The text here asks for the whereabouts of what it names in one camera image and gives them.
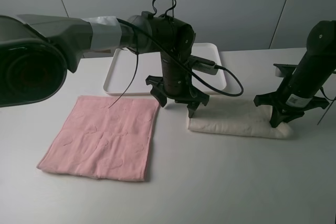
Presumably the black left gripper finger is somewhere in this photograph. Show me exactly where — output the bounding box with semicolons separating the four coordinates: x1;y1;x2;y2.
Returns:
187;102;200;118
150;87;167;108

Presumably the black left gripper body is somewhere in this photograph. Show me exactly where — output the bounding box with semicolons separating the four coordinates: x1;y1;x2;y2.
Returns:
145;52;209;105

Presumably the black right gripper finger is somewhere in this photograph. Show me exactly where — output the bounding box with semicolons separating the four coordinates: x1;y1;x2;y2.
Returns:
270;106;291;127

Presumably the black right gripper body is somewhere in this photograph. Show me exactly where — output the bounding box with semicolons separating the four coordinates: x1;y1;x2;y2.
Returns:
254;72;329;119

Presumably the cream white towel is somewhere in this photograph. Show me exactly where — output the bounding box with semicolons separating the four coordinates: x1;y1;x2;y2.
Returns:
187;97;293;139

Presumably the pink towel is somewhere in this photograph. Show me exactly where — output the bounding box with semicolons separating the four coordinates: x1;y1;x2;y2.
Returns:
37;95;159;182

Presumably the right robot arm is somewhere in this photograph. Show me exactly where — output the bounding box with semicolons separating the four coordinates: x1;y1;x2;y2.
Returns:
254;20;335;127

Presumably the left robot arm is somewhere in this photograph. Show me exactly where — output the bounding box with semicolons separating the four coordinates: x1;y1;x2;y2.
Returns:
1;12;209;116

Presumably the white rectangular plastic tray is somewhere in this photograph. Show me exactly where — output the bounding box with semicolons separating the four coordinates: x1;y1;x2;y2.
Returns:
102;42;227;96

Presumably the black cable tie right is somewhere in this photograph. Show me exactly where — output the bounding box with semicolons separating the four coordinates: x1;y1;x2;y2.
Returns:
317;87;334;125

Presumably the black cable tie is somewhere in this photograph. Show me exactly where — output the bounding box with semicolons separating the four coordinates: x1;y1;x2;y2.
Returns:
108;50;140;109
317;87;334;125

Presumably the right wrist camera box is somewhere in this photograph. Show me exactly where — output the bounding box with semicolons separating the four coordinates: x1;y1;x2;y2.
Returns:
274;63;297;78

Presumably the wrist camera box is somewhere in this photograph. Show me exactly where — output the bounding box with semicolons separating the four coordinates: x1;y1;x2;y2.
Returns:
188;55;218;76
274;63;297;78

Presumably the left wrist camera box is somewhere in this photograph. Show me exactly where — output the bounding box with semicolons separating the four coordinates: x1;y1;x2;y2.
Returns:
188;55;218;76

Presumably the black cable tie left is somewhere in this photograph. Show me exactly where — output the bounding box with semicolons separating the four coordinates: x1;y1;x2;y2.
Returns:
108;50;140;109

